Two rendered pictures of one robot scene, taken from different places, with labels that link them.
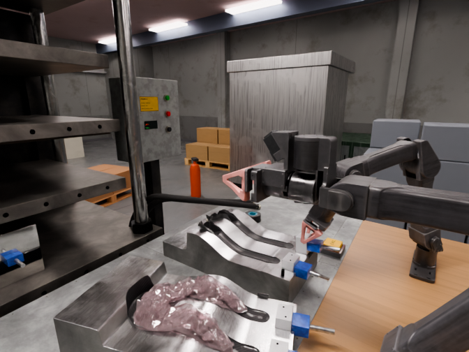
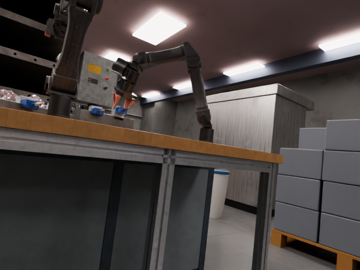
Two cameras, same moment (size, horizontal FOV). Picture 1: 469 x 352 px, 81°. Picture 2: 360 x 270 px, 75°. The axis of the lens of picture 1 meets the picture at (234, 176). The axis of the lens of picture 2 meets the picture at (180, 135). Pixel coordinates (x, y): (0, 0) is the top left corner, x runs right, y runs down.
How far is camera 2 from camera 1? 109 cm
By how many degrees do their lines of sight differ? 26
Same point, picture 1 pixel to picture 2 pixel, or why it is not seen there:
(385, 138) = (310, 143)
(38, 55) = (32, 24)
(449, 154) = (351, 144)
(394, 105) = not seen: outside the picture
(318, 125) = (267, 141)
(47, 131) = (22, 56)
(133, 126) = not seen: hidden behind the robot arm
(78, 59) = not seen: hidden behind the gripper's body
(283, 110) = (241, 129)
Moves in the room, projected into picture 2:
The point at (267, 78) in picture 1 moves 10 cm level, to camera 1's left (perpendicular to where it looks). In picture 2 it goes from (232, 106) to (226, 106)
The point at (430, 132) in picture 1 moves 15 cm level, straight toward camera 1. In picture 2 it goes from (332, 126) to (325, 122)
